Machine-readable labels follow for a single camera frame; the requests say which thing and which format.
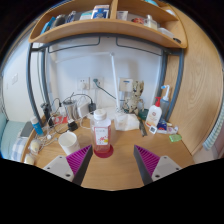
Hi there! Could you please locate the white pump lotion bottle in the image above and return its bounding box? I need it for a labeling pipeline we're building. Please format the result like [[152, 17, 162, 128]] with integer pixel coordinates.
[[145, 97, 162, 127]]

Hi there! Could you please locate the checkered pillow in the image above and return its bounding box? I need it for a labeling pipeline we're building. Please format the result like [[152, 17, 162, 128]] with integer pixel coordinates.
[[10, 138, 27, 162]]

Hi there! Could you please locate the Groot figurine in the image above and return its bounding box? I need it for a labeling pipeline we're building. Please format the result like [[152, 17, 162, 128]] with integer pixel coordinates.
[[123, 81, 144, 115]]

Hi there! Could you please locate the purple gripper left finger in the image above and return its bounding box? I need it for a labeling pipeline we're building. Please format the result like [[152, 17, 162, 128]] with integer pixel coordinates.
[[44, 145, 93, 185]]

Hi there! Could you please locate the grey metal bed frame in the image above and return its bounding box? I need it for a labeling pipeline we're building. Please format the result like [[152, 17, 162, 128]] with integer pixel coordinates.
[[25, 32, 185, 123]]

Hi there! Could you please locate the white power adapter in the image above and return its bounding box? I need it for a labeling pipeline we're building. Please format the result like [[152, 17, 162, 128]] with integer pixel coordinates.
[[77, 103, 89, 118]]

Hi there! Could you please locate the dark red round coaster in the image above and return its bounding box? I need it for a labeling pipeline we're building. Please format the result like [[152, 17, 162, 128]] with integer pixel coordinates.
[[94, 145, 114, 158]]

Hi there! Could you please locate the green sponge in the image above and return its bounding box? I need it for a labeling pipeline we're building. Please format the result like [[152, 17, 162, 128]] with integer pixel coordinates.
[[169, 134, 182, 142]]

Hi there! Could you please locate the white paper cup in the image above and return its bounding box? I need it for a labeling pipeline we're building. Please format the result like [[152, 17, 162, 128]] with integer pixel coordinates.
[[58, 132, 80, 155]]

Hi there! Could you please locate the clear spray bottle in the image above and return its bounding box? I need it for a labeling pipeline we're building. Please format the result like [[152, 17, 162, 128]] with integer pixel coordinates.
[[160, 85, 170, 118]]

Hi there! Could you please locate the stainless steel mug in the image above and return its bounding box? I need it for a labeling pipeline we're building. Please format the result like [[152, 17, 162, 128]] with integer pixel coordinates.
[[63, 100, 77, 120]]

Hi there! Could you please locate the clear bottle with white cap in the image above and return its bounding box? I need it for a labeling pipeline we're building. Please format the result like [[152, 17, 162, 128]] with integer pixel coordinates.
[[90, 109, 111, 152]]

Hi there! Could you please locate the white desk lamp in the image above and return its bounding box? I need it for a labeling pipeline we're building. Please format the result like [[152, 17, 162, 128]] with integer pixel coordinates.
[[55, 52, 121, 112]]

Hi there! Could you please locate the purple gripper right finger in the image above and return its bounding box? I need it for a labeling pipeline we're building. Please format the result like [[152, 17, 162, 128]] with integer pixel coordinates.
[[133, 145, 181, 185]]

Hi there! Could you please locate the wooden wall shelf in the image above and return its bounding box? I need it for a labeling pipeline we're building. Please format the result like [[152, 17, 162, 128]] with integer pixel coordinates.
[[29, 0, 187, 48]]

